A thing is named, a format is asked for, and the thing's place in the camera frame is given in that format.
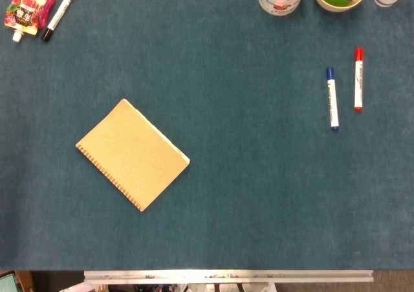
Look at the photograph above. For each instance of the tan spiral notebook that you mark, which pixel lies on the tan spiral notebook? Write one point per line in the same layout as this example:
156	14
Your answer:
132	156

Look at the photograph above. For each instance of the red fruit jelly pouch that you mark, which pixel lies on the red fruit jelly pouch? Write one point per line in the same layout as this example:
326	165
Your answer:
27	10

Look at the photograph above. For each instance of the white marker with red cap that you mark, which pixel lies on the white marker with red cap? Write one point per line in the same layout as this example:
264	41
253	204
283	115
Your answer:
358	81

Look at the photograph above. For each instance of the blue felt table cloth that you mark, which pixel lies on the blue felt table cloth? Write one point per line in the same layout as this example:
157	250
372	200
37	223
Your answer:
226	143

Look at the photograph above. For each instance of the white marker with blue cap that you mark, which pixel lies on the white marker with blue cap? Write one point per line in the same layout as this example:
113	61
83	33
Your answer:
332	101

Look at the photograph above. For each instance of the white marker with black cap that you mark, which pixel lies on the white marker with black cap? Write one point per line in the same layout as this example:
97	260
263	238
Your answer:
59	13

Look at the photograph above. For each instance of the aluminium profile rail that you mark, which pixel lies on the aluminium profile rail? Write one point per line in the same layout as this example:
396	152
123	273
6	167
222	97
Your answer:
226	276

